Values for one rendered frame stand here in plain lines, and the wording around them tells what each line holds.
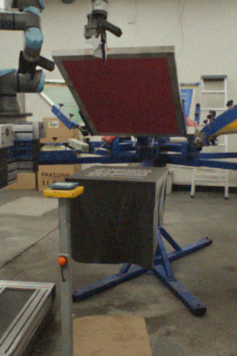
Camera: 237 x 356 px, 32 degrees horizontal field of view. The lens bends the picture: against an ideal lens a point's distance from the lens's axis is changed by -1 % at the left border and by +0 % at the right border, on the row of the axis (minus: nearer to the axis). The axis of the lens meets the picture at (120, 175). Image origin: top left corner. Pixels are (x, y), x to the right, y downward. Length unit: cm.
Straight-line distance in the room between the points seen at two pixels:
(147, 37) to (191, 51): 70
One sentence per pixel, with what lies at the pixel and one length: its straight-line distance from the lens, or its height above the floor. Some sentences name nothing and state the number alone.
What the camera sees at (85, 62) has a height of 150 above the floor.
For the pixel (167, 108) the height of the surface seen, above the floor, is 128.
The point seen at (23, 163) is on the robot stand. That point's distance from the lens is 226.
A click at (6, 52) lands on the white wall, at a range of 747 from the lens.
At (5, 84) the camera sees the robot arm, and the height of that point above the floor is 140.
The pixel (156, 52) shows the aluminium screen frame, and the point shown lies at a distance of 195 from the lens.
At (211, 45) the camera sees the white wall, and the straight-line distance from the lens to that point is 658.
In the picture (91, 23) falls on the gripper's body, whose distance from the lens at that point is 190.
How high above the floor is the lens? 128
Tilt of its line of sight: 9 degrees down
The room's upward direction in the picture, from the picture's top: straight up
